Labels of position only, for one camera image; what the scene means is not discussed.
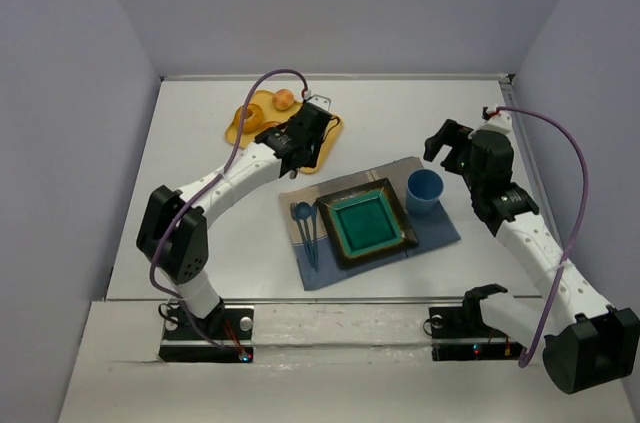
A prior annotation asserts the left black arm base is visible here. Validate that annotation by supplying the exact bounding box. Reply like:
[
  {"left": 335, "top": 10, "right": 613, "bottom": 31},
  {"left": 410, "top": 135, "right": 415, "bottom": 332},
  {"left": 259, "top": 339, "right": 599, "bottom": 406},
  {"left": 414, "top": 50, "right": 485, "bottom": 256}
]
[{"left": 157, "top": 301, "right": 255, "bottom": 364}]

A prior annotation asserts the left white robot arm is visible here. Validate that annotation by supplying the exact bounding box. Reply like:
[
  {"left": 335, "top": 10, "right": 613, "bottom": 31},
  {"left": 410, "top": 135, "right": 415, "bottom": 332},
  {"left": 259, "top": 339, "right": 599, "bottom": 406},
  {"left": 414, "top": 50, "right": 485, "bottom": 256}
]
[{"left": 136, "top": 102, "right": 335, "bottom": 338}]

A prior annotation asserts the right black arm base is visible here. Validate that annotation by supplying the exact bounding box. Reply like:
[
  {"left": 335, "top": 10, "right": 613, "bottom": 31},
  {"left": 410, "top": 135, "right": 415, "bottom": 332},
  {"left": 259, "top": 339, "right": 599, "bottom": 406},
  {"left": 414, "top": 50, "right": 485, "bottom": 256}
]
[{"left": 423, "top": 284, "right": 523, "bottom": 362}]

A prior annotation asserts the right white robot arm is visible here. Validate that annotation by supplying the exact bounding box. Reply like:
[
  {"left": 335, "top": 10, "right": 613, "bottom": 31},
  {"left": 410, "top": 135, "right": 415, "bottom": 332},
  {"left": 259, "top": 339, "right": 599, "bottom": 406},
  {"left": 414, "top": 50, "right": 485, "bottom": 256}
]
[{"left": 424, "top": 113, "right": 639, "bottom": 394}]

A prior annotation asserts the round bread roll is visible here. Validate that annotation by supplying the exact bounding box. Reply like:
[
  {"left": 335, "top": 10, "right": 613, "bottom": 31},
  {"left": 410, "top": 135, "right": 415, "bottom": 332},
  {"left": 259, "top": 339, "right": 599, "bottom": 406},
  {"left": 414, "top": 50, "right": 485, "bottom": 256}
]
[{"left": 272, "top": 89, "right": 295, "bottom": 111}]

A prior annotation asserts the orange bagel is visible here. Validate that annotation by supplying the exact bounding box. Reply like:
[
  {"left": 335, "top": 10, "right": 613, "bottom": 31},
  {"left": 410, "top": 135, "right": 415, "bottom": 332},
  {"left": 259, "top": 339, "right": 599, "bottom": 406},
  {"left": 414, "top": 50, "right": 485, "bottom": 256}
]
[{"left": 233, "top": 103, "right": 265, "bottom": 134}]

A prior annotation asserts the yellow plastic tray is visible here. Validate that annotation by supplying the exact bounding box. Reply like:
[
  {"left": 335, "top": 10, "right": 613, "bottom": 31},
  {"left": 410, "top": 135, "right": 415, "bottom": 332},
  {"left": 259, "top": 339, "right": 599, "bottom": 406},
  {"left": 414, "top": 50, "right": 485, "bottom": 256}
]
[{"left": 223, "top": 88, "right": 345, "bottom": 176}]

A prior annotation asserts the blue plastic cup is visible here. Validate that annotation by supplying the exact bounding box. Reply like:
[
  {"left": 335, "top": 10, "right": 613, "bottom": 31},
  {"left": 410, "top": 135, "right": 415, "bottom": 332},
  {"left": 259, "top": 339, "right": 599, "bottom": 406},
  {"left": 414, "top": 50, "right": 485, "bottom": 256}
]
[{"left": 406, "top": 168, "right": 444, "bottom": 216}]

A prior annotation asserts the blue plastic spoon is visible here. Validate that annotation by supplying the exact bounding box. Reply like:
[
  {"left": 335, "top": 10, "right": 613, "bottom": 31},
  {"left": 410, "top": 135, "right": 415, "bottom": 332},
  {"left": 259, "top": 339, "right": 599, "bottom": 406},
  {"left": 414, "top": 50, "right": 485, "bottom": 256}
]
[{"left": 293, "top": 202, "right": 317, "bottom": 270}]

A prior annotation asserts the square teal ceramic plate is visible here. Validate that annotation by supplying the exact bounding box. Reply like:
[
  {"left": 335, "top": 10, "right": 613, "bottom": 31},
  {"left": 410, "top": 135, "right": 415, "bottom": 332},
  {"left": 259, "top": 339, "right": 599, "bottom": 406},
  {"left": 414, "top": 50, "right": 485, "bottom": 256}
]
[{"left": 316, "top": 178, "right": 419, "bottom": 270}]

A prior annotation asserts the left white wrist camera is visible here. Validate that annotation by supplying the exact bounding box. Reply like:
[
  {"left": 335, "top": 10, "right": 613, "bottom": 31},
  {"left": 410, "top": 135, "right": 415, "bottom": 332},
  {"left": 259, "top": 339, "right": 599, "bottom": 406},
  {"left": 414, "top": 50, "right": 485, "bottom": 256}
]
[{"left": 303, "top": 92, "right": 332, "bottom": 112}]

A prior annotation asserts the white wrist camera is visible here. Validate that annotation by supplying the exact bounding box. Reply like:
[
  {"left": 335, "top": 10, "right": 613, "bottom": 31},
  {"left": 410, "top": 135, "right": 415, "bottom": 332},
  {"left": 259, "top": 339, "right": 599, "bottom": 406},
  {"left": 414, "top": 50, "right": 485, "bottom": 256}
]
[
  {"left": 480, "top": 107, "right": 513, "bottom": 135},
  {"left": 303, "top": 92, "right": 332, "bottom": 112}
]

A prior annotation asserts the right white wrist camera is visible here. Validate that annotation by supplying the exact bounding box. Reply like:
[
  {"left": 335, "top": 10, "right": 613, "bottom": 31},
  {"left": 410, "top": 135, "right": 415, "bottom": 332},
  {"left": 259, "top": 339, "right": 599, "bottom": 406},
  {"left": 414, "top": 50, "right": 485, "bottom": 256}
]
[{"left": 480, "top": 107, "right": 513, "bottom": 135}]

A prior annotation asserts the metal table edge rail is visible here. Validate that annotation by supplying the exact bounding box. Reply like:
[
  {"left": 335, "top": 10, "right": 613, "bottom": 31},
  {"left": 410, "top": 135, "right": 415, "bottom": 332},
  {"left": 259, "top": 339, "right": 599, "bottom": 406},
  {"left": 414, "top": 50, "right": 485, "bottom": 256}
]
[{"left": 160, "top": 73, "right": 514, "bottom": 83}]

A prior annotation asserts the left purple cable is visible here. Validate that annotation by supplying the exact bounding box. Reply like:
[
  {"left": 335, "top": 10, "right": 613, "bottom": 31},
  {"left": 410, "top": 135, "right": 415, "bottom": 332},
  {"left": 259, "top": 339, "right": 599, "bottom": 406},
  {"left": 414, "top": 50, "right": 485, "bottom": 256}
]
[{"left": 149, "top": 67, "right": 310, "bottom": 359}]

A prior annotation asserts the purple cable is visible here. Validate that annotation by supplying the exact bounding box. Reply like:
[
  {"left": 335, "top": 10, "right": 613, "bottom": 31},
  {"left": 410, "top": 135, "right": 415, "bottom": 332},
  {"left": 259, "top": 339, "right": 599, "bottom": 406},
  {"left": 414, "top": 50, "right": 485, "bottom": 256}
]
[
  {"left": 149, "top": 67, "right": 310, "bottom": 359},
  {"left": 517, "top": 106, "right": 589, "bottom": 368}
]

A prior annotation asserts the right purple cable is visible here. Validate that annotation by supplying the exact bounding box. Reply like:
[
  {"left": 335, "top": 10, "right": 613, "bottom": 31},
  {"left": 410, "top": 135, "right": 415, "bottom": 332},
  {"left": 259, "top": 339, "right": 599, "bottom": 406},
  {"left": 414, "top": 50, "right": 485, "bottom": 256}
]
[{"left": 517, "top": 106, "right": 589, "bottom": 368}]

